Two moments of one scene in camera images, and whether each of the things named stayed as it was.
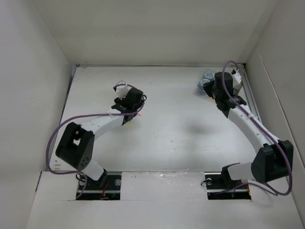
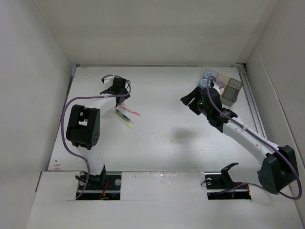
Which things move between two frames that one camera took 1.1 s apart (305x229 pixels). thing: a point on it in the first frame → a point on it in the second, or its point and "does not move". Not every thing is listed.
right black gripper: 208,88 → 196,93
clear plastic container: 208,76 does not move
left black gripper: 119,101 → 107,89
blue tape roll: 209,75 does not move
